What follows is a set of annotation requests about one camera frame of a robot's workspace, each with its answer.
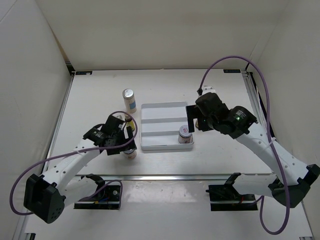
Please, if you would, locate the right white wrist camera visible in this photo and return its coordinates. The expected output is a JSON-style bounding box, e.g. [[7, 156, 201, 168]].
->
[[197, 85, 217, 96]]

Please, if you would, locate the white divided tray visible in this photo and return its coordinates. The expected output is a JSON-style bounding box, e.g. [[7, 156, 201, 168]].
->
[[140, 101, 194, 152]]

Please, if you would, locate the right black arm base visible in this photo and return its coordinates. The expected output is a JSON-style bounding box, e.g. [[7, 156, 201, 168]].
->
[[205, 172, 258, 212]]

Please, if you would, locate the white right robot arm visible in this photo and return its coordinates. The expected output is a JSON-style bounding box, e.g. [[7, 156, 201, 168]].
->
[[186, 92, 320, 208]]

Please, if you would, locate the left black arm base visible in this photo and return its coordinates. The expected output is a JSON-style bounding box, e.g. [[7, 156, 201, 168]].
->
[[73, 174, 123, 210]]

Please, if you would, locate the tall blue-label shaker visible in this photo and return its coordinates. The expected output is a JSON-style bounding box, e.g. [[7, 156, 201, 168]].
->
[[122, 88, 137, 114]]

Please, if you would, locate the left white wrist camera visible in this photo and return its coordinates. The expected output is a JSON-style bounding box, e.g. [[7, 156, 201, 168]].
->
[[115, 114, 125, 121]]

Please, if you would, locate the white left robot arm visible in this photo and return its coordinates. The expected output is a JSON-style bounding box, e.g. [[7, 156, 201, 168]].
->
[[23, 114, 138, 224]]

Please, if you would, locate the white-lid spice jar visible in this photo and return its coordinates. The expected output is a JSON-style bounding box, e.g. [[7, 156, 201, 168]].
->
[[123, 149, 137, 160], [178, 125, 193, 144]]

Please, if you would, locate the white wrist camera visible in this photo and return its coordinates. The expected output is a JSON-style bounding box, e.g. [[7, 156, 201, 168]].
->
[[115, 114, 125, 121], [197, 85, 217, 96]]

